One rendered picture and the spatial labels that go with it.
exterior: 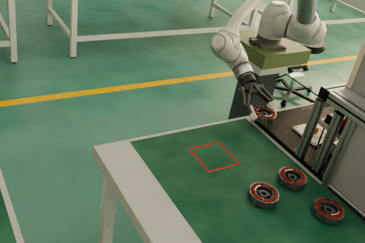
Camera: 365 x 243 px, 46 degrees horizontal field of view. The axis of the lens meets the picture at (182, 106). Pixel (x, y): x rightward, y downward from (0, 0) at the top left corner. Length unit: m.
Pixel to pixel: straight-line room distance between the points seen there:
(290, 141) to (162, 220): 0.77
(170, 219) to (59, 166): 1.44
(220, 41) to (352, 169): 0.75
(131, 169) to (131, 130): 1.53
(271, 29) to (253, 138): 0.92
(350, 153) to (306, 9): 1.01
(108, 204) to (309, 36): 1.49
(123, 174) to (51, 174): 1.18
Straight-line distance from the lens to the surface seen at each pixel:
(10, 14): 3.82
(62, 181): 2.71
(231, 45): 1.92
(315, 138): 2.05
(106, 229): 1.98
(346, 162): 1.74
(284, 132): 2.03
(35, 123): 3.19
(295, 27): 2.60
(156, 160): 1.70
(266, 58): 2.62
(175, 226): 1.47
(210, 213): 1.53
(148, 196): 1.55
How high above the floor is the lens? 1.81
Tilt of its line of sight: 31 degrees down
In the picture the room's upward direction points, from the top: 10 degrees clockwise
